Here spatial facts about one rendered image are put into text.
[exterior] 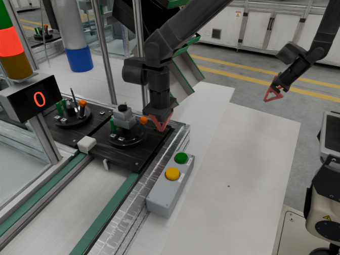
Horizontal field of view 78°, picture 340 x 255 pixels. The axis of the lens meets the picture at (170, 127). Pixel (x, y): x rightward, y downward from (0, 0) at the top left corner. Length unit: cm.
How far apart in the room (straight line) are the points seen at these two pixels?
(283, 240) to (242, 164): 67
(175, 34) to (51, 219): 57
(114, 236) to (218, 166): 45
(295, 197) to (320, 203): 108
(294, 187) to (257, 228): 138
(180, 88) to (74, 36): 86
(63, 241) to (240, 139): 72
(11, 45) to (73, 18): 101
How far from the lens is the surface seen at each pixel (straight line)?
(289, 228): 148
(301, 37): 454
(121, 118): 70
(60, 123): 88
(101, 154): 72
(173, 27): 50
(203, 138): 92
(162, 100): 57
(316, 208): 93
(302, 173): 222
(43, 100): 61
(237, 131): 100
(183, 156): 68
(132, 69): 58
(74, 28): 155
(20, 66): 57
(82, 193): 71
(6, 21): 55
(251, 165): 86
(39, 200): 71
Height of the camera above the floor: 146
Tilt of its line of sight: 38 degrees down
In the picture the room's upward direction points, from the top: straight up
